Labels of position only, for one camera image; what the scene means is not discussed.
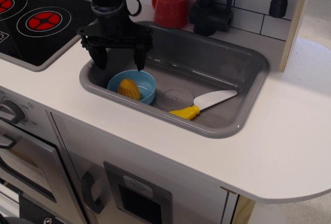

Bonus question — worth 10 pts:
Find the light blue plastic bowl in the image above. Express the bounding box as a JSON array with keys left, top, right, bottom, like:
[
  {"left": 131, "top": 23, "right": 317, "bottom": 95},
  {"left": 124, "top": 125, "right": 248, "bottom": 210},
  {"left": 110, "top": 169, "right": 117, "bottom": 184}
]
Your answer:
[{"left": 107, "top": 70, "right": 156, "bottom": 104}]

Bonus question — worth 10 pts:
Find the grey dispenser panel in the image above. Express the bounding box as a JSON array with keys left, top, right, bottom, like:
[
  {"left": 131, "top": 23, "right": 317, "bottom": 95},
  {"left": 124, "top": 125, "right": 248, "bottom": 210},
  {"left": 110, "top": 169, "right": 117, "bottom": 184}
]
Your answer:
[{"left": 103, "top": 161, "right": 173, "bottom": 224}]

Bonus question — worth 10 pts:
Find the grey plastic sink basin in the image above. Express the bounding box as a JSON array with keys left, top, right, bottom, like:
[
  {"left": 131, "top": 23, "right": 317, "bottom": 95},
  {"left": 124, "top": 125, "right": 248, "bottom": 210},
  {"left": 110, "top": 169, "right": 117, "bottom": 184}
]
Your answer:
[{"left": 79, "top": 21, "right": 269, "bottom": 139}]

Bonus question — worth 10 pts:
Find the grey oven door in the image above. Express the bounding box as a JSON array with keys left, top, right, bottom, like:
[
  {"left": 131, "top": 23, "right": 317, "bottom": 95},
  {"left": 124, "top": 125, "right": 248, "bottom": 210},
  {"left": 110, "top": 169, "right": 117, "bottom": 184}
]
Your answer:
[{"left": 1, "top": 122, "right": 85, "bottom": 223}]

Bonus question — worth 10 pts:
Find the yellow handled toy spatula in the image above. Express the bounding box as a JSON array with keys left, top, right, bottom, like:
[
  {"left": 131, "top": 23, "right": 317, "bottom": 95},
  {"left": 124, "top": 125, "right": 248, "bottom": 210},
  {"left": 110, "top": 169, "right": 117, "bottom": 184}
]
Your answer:
[{"left": 169, "top": 90, "right": 237, "bottom": 120}]

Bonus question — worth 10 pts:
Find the yellow toy corn cob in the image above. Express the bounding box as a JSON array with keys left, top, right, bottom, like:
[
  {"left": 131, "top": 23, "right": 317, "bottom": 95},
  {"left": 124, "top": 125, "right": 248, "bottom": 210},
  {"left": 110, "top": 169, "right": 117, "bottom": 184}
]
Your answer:
[{"left": 117, "top": 79, "right": 141, "bottom": 101}]

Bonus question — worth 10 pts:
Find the grey oven control knob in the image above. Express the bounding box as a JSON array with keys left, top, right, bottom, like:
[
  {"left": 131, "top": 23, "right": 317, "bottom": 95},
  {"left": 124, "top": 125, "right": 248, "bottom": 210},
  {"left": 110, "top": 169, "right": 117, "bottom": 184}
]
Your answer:
[{"left": 1, "top": 100, "right": 28, "bottom": 124}]

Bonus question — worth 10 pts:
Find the red plastic cup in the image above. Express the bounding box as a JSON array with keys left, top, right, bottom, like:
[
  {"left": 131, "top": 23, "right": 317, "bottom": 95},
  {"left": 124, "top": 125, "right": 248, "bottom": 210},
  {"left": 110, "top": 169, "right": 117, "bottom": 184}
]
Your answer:
[{"left": 152, "top": 0, "right": 188, "bottom": 28}]

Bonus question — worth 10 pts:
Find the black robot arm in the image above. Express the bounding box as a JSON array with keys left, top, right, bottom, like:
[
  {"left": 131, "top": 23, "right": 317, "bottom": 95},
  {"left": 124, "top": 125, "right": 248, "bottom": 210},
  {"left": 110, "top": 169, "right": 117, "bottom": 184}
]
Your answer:
[{"left": 77, "top": 0, "right": 154, "bottom": 70}]

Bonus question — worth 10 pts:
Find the light wood side panel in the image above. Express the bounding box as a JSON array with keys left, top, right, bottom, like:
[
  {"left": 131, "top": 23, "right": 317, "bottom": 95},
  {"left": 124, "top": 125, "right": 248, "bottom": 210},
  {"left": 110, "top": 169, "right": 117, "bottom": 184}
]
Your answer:
[{"left": 278, "top": 0, "right": 309, "bottom": 72}]

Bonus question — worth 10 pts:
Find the black toy stovetop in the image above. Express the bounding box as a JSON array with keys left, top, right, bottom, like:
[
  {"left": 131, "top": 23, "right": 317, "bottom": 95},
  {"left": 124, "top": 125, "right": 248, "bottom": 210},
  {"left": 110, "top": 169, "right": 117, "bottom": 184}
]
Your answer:
[{"left": 1, "top": 0, "right": 96, "bottom": 72}]

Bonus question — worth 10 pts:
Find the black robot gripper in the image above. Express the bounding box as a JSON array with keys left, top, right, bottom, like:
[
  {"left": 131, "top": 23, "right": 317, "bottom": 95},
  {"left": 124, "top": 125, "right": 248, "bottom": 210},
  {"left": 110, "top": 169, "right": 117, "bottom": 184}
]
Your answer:
[{"left": 77, "top": 3, "right": 154, "bottom": 71}]

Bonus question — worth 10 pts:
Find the grey cabinet door handle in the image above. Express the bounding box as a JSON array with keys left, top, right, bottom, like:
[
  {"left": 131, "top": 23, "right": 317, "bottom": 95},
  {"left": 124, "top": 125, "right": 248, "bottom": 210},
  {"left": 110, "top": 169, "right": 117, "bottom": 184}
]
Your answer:
[{"left": 81, "top": 172, "right": 104, "bottom": 214}]

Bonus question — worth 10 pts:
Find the black toy faucet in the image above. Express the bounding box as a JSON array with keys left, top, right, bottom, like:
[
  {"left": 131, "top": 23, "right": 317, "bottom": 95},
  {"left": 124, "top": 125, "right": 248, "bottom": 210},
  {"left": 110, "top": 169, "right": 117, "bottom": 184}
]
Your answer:
[{"left": 189, "top": 0, "right": 288, "bottom": 36}]

